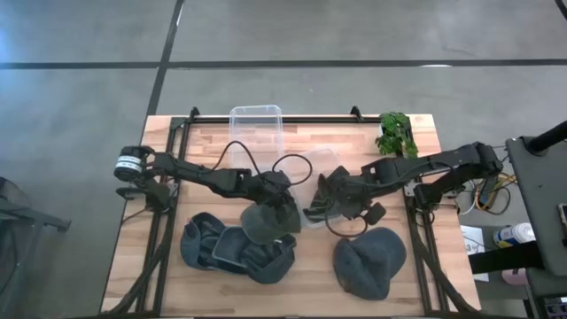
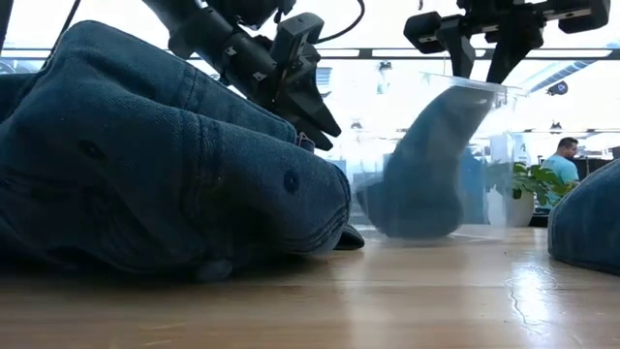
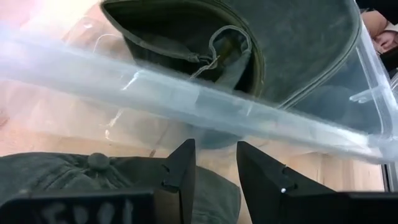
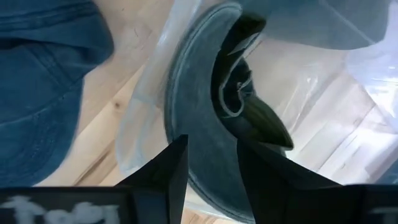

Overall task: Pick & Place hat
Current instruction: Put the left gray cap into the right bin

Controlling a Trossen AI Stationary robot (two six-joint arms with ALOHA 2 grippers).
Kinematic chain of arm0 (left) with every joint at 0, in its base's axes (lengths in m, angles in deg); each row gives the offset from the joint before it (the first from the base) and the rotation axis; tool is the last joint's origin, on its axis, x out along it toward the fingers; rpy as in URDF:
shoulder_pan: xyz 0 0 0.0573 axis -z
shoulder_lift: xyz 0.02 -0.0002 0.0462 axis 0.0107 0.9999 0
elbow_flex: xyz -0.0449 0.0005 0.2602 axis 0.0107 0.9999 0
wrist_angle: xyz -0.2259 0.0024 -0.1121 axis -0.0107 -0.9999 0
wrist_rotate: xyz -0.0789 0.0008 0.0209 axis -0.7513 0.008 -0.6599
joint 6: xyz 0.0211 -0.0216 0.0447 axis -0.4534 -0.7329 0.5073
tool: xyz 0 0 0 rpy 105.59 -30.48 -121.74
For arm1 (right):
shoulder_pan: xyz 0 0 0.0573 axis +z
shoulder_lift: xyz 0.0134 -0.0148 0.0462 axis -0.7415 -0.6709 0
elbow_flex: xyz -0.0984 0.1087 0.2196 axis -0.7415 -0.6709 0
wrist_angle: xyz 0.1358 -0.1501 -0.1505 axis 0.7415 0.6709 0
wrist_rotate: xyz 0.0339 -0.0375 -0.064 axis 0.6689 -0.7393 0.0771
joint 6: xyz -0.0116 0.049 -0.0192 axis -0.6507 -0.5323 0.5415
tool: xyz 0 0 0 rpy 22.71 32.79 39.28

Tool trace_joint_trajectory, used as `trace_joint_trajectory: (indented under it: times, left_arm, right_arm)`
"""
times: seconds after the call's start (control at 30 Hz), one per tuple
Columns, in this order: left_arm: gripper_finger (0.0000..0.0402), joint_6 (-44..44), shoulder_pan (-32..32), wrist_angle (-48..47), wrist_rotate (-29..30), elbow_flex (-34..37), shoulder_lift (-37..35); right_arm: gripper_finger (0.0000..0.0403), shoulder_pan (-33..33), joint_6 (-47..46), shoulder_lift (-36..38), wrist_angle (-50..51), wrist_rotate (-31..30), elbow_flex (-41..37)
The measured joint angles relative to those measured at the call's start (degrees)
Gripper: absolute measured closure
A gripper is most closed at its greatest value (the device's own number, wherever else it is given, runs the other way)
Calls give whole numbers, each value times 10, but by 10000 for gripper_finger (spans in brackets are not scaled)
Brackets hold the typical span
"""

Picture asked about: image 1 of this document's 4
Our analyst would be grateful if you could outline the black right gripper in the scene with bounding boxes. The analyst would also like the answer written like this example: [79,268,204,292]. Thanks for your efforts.
[308,166,377,222]

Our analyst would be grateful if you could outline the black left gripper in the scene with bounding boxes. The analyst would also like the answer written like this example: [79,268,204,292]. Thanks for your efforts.
[255,169,303,231]

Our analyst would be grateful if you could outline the clear plastic bin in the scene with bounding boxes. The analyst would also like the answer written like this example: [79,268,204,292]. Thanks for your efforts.
[229,104,284,172]
[278,147,353,230]

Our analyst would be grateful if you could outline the olive green baseball cap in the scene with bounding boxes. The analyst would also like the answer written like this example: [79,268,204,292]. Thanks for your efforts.
[240,202,302,245]

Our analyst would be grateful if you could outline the grey blue baseball cap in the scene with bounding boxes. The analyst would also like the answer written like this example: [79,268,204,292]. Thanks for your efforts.
[332,227,408,301]

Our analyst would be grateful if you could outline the green leafy plant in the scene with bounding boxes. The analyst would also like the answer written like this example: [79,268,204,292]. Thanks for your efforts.
[375,111,420,160]

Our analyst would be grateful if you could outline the white paper sheet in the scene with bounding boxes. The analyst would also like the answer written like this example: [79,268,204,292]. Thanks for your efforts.
[459,224,491,284]

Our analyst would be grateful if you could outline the white spray can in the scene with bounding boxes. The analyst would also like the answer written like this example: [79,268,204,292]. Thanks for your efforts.
[493,222,537,249]

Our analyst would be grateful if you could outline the pink object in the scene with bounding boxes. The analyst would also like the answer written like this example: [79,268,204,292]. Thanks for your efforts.
[501,268,531,287]

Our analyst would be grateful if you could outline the grey side table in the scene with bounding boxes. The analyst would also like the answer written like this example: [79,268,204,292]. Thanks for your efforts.
[504,135,567,278]

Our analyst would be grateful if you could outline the black pole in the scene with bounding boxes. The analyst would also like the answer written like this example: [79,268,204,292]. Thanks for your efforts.
[526,120,567,155]

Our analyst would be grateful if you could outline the grey metal stand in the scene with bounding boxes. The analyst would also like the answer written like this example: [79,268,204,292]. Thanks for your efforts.
[0,176,72,319]

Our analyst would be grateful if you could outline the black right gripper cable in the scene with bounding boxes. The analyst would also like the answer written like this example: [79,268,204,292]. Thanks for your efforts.
[324,211,369,239]

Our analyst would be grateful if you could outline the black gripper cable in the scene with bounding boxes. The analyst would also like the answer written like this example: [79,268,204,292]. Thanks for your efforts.
[324,211,369,239]
[211,140,314,187]

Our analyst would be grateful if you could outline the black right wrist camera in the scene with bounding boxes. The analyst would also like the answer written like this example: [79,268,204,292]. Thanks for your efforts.
[366,201,387,225]

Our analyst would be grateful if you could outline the black aluminium table frame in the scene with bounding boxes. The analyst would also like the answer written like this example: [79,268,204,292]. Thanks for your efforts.
[101,105,478,318]

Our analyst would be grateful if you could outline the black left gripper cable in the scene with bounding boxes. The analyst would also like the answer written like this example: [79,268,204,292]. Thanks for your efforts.
[211,140,314,187]

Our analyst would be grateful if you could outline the yellow and black wire bundle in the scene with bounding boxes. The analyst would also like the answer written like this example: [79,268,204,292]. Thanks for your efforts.
[455,172,519,218]

